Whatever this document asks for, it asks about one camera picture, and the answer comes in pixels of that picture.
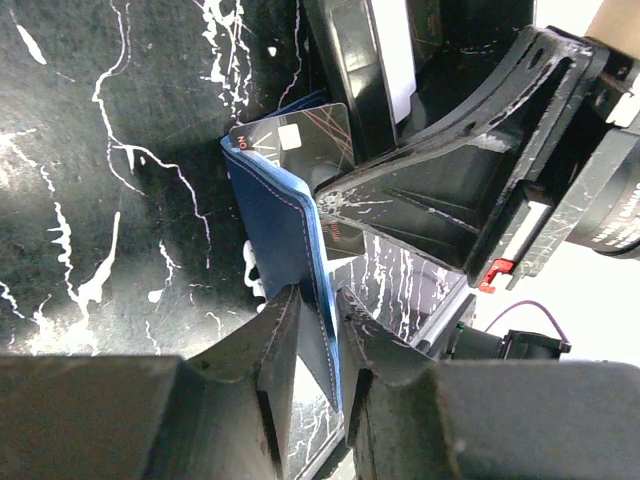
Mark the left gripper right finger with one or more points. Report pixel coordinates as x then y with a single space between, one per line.
410 417

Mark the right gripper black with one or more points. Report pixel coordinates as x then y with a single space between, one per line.
544 151

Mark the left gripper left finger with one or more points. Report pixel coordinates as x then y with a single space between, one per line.
223 414

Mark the black VIP credit card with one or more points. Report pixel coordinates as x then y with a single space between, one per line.
315 144

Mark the blue card holder wallet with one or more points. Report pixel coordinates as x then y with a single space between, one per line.
283 227

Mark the black card tray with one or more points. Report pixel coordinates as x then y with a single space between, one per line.
346 39

